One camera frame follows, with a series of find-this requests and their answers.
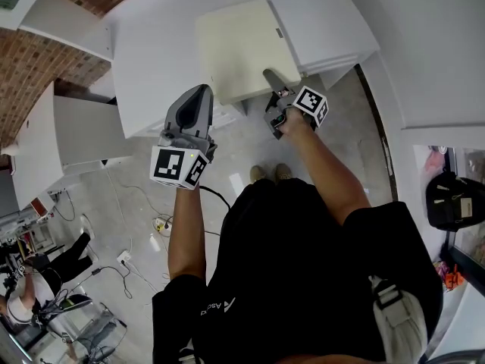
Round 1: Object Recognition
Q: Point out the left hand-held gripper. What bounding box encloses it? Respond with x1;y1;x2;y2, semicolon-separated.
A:
150;84;219;191

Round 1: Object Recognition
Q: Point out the person's black shirt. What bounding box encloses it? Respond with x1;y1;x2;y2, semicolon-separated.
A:
151;176;444;364

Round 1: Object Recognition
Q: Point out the black office chair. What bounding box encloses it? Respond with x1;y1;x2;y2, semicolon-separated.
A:
36;293;95;322

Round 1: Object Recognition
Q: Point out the person's left forearm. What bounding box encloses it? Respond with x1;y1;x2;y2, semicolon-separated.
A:
167;186;208;280

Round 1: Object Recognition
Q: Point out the white cross-body bag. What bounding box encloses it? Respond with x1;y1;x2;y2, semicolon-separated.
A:
369;275;429;364

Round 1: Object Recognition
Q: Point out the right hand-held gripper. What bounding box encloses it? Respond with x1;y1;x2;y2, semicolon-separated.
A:
263;68;329;140

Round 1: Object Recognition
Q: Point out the colourful patterned bag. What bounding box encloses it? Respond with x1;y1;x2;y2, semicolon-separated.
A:
433;259;450;280

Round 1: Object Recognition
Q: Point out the person's right forearm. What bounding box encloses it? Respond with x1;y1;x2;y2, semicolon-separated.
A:
283;127;372;227

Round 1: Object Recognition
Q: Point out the cream plastic panel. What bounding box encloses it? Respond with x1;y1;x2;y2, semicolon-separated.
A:
195;0;302;106

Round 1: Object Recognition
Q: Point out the pink cloth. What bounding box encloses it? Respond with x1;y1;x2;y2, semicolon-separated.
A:
426;148;448;174

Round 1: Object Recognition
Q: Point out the person's left beige shoe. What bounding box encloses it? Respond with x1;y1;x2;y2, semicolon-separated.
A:
249;165;268;184

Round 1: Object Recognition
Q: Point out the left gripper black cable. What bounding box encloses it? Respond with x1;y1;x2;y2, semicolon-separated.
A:
199;185;232;210

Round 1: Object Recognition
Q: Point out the red box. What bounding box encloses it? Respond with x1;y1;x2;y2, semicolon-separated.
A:
30;196;56;218

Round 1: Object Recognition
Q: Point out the person's right hand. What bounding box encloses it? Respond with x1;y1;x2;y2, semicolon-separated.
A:
280;106;315;137

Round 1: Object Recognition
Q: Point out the white wall shelf panel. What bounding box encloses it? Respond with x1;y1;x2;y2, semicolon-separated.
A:
0;0;117;63

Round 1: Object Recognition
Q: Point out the black backpack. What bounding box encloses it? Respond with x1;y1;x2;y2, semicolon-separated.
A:
424;171;485;231

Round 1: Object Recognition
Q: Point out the black floor cable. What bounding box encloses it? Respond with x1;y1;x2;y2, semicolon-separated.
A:
90;265;133;300

